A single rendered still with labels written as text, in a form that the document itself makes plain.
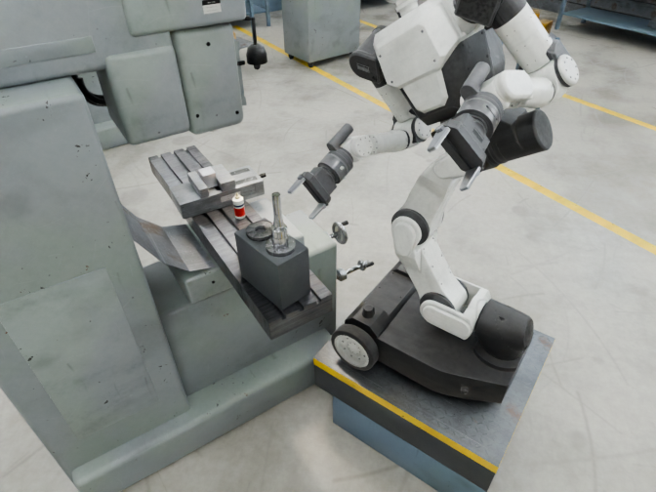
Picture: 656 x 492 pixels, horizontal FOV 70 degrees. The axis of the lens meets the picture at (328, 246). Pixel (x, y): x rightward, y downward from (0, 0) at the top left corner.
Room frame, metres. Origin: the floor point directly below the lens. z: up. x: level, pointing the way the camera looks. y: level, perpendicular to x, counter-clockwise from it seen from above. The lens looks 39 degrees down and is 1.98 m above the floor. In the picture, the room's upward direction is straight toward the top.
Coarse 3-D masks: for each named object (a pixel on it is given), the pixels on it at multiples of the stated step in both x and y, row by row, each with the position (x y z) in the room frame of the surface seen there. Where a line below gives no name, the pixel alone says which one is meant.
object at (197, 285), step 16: (256, 208) 1.69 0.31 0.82; (272, 208) 1.68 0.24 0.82; (288, 224) 1.57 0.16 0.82; (304, 240) 1.50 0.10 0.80; (208, 256) 1.37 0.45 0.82; (176, 272) 1.32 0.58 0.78; (192, 272) 1.27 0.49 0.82; (208, 272) 1.28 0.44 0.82; (192, 288) 1.24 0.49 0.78; (208, 288) 1.27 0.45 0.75; (224, 288) 1.30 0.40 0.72
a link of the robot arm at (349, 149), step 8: (344, 128) 1.34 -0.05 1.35; (352, 128) 1.35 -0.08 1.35; (336, 136) 1.32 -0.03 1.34; (344, 136) 1.32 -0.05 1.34; (360, 136) 1.31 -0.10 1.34; (328, 144) 1.30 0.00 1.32; (336, 144) 1.30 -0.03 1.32; (344, 144) 1.31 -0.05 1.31; (352, 144) 1.29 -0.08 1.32; (360, 144) 1.29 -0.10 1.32; (368, 144) 1.31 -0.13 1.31; (328, 152) 1.30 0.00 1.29; (336, 152) 1.28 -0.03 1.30; (344, 152) 1.28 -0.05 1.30; (352, 152) 1.29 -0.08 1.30; (360, 152) 1.28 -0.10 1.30; (368, 152) 1.29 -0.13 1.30; (344, 160) 1.26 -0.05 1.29; (352, 160) 1.29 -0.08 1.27
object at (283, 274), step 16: (256, 224) 1.19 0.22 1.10; (272, 224) 1.21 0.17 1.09; (240, 240) 1.14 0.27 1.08; (256, 240) 1.12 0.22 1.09; (288, 240) 1.11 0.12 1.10; (240, 256) 1.15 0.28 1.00; (256, 256) 1.08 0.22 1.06; (272, 256) 1.05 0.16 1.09; (288, 256) 1.05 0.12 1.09; (304, 256) 1.07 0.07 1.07; (256, 272) 1.09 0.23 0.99; (272, 272) 1.03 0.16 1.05; (288, 272) 1.03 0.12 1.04; (304, 272) 1.07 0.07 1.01; (256, 288) 1.10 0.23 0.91; (272, 288) 1.03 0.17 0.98; (288, 288) 1.03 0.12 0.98; (304, 288) 1.07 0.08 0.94; (288, 304) 1.02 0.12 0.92
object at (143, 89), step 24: (168, 48) 1.34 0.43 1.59; (120, 72) 1.26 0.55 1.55; (144, 72) 1.30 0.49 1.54; (168, 72) 1.33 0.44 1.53; (120, 96) 1.25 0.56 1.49; (144, 96) 1.29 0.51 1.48; (168, 96) 1.32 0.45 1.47; (120, 120) 1.27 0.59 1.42; (144, 120) 1.28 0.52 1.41; (168, 120) 1.31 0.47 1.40
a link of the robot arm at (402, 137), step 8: (408, 120) 1.48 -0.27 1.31; (400, 128) 1.48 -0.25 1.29; (408, 128) 1.45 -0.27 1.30; (384, 136) 1.39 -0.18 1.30; (392, 136) 1.41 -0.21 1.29; (400, 136) 1.42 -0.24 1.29; (408, 136) 1.44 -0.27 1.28; (416, 136) 1.43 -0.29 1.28; (384, 144) 1.37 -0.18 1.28; (392, 144) 1.39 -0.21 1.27; (400, 144) 1.41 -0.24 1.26; (408, 144) 1.43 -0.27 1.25; (416, 144) 1.45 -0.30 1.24; (384, 152) 1.39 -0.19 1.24
